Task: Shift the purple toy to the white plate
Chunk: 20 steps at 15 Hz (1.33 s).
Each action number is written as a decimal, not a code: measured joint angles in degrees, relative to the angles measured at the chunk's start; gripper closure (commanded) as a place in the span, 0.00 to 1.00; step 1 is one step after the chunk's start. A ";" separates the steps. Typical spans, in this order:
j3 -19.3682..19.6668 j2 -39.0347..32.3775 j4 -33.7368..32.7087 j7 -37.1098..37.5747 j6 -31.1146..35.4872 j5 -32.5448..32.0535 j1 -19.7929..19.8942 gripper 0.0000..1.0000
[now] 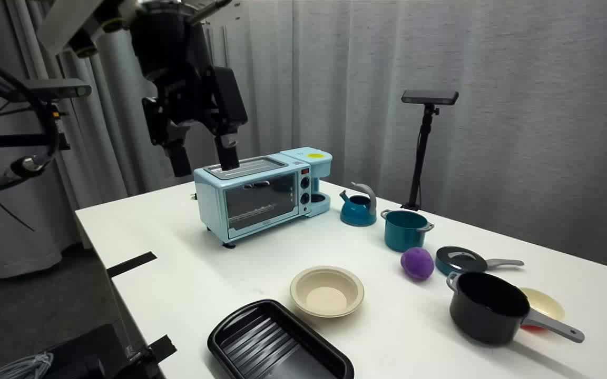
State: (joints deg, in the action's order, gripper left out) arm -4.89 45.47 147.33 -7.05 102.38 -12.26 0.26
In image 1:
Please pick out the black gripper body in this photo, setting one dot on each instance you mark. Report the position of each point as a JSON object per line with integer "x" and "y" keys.
{"x": 172, "y": 51}

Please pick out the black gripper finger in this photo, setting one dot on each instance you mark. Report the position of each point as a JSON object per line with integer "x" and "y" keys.
{"x": 178, "y": 158}
{"x": 229, "y": 151}

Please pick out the purple ball toy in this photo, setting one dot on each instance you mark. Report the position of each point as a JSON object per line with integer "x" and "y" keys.
{"x": 418, "y": 263}

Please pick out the cream white plate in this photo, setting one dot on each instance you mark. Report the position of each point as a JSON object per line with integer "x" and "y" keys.
{"x": 327, "y": 291}

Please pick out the teal toy pot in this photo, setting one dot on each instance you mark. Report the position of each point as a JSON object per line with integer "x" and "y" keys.
{"x": 405, "y": 231}

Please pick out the small orange yellow plate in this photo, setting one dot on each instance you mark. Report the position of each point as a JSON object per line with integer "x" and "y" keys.
{"x": 544, "y": 303}

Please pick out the light blue toaster oven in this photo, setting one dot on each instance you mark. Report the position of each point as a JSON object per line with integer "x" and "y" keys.
{"x": 263, "y": 193}

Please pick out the black baking tray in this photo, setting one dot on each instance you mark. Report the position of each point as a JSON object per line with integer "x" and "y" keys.
{"x": 264, "y": 340}

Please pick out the teal pot lid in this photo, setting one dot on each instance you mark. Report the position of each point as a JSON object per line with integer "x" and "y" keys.
{"x": 451, "y": 260}

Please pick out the black saucepan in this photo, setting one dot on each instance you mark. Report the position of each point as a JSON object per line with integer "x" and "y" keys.
{"x": 491, "y": 310}

